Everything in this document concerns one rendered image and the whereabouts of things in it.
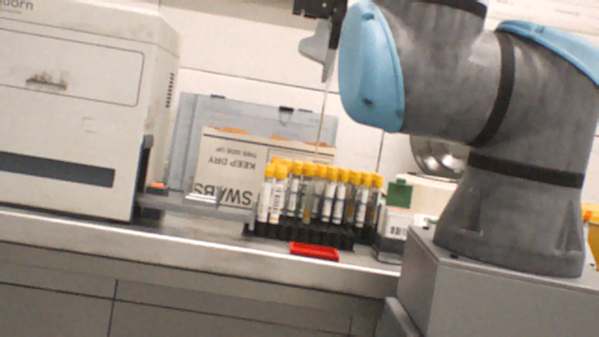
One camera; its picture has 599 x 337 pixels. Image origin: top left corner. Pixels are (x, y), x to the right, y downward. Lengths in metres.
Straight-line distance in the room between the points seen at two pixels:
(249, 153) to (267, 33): 0.43
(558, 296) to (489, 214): 0.10
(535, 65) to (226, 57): 1.08
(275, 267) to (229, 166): 0.37
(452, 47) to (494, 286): 0.22
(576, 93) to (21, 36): 0.74
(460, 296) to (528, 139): 0.16
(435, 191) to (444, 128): 0.68
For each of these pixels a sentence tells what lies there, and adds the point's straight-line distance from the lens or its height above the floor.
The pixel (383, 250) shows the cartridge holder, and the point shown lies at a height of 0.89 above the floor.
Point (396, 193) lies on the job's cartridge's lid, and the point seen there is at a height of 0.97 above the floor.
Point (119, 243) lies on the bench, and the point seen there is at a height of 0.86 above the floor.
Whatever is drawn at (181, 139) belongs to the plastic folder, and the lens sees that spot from 1.76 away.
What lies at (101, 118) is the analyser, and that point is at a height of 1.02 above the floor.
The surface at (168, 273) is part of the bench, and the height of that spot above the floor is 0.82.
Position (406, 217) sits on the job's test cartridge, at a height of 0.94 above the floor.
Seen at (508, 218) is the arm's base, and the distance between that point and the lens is 0.80.
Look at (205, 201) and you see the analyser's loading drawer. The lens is 1.17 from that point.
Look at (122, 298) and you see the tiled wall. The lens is 1.86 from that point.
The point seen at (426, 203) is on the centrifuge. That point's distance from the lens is 1.46.
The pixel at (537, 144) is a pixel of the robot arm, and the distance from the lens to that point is 0.81.
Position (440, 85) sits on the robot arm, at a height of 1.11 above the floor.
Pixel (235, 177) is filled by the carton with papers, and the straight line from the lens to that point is 1.44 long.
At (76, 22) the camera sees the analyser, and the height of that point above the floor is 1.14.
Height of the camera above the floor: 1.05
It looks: 3 degrees down
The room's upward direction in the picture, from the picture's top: 9 degrees clockwise
